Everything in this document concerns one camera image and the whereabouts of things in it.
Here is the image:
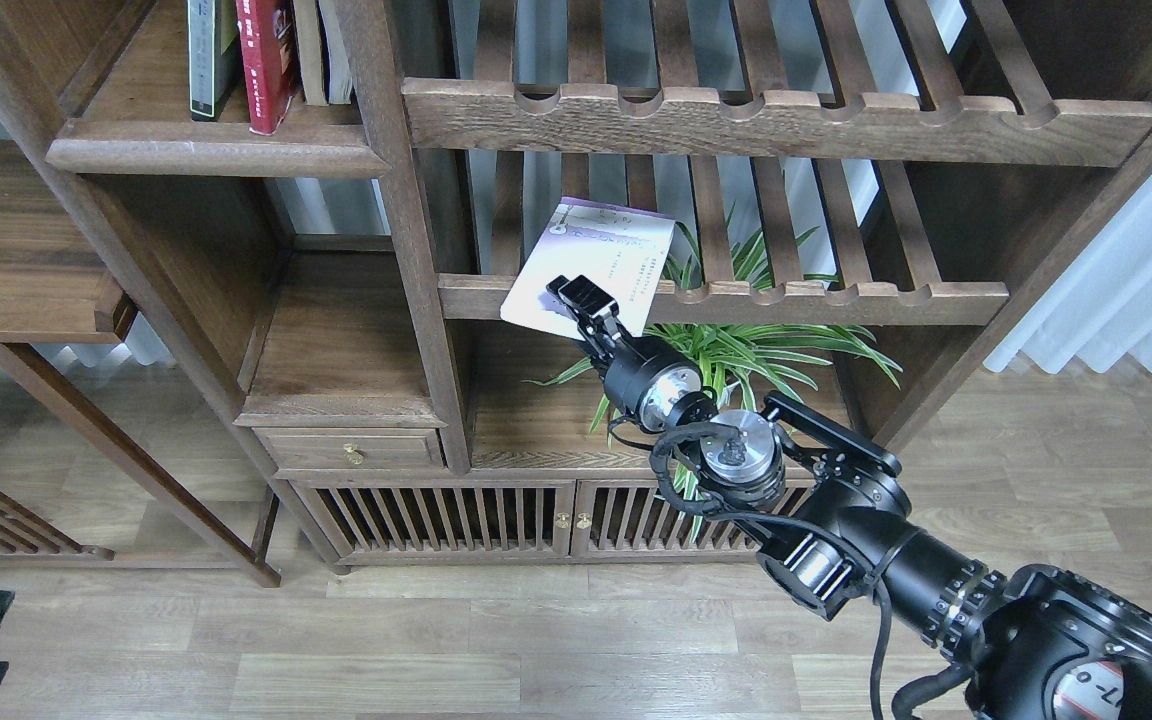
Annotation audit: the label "red book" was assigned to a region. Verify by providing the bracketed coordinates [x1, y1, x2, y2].
[236, 1, 297, 136]

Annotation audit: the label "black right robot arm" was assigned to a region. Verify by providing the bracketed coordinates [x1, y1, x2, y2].
[547, 275, 1152, 719]

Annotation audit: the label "brass drawer knob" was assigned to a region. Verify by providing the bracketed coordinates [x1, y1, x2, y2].
[342, 444, 366, 467]

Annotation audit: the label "green spider plant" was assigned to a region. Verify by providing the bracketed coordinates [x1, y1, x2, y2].
[526, 210, 903, 521]

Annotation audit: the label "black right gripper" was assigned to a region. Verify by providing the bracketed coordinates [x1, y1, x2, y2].
[547, 275, 718, 433]

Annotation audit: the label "white plant pot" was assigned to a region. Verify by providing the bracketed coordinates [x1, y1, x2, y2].
[702, 366, 742, 410]

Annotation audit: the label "brass cabinet door knobs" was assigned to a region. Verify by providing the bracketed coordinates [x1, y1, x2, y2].
[554, 511, 593, 530]

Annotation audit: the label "white curtain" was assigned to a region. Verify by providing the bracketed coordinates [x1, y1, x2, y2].
[984, 176, 1152, 374]

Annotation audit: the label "upright cream books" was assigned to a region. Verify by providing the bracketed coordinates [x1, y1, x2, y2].
[291, 0, 353, 106]

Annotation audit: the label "dark wooden bookshelf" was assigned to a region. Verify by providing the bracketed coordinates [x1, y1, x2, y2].
[0, 1, 1152, 571]

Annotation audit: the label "white and purple book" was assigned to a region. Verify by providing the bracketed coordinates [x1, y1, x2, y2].
[500, 197, 675, 340]

